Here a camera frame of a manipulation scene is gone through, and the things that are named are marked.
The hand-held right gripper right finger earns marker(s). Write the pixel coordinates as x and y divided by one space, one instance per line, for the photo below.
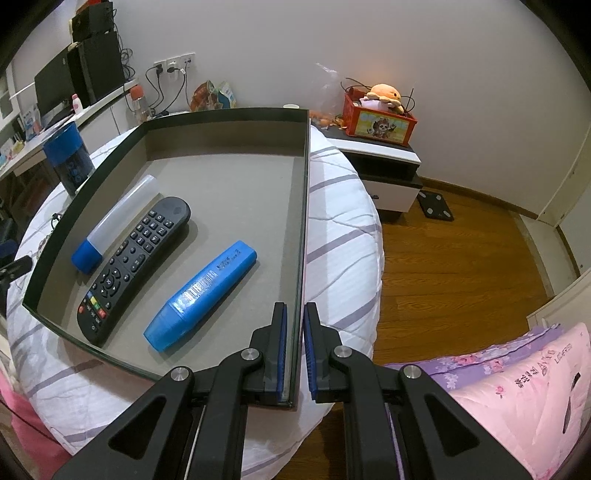
308 355

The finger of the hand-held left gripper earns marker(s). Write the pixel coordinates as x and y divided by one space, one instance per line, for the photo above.
16 270

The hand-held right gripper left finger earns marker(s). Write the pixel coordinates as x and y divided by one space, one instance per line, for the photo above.
282 350

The blue highlighter pen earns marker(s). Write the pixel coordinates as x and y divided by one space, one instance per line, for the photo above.
203 290

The clear tube with blue cap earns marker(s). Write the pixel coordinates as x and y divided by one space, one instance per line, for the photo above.
120 214

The black remote control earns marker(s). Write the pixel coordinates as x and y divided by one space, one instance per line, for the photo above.
134 258

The blue and black tumbler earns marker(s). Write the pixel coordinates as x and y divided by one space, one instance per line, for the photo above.
69 157

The pink box with black rim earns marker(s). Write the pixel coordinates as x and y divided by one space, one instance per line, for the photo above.
221 207

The white striped quilt table cover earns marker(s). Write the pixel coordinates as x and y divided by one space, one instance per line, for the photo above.
341 240

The blue and white carton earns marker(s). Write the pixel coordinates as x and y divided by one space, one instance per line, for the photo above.
30 122

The pink cloth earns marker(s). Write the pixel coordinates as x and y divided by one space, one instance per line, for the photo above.
27 443

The small pink bottle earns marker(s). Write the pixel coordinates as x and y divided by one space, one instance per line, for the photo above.
76 104

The white and black low cabinet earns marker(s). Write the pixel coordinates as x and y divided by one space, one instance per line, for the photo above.
392 194

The black computer monitor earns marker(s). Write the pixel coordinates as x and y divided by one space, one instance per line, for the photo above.
53 87

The white desk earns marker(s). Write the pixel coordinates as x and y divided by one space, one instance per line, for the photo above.
108 99

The black bathroom scale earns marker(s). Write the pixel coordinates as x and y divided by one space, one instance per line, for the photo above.
436 206

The pink floral quilt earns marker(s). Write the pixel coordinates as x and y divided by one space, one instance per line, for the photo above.
508 406

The clear bottle with red cap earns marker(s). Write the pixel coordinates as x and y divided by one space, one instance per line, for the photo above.
137 104

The black computer tower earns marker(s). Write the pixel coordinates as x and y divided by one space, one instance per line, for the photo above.
99 64

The orange peel pile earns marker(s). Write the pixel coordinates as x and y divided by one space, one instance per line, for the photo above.
330 120

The red cartoon toy box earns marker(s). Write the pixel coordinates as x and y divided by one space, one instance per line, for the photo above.
383 129

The colourful snack bag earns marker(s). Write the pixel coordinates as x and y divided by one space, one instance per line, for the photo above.
204 97

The black speaker box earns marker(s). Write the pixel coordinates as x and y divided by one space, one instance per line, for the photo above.
92 21

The blue and white bag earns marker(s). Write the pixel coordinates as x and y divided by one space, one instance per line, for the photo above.
227 96

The clear plastic bag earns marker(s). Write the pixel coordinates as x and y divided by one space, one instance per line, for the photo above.
330 87

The orange plush toy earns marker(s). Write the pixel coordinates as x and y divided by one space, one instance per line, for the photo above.
385 91

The white door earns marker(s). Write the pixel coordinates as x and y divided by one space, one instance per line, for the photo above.
563 198

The white wall outlet strip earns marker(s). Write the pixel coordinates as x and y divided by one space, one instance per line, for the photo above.
174 61

